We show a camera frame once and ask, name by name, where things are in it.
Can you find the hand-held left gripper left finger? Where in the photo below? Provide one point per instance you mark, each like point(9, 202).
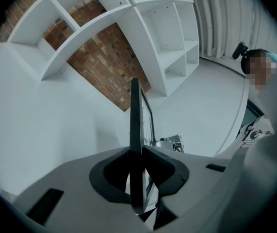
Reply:
point(75, 178)

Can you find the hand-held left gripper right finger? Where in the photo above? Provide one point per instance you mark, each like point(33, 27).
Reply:
point(196, 178)

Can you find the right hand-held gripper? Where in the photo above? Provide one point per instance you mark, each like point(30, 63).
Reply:
point(174, 142)

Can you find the black framed deer picture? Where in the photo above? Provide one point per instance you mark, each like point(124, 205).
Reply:
point(135, 130)

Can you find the white shelving unit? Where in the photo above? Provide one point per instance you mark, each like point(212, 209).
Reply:
point(152, 33)

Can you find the person's white printed shirt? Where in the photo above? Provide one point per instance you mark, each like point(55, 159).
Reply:
point(257, 132)

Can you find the black framed glass door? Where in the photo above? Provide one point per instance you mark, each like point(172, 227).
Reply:
point(252, 118)

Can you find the person's face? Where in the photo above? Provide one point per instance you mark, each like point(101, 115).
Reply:
point(259, 71)

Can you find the white ceiling pipe run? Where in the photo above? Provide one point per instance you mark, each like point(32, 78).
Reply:
point(216, 16)

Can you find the black head-mounted camera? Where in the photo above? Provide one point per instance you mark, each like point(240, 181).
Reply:
point(239, 50)

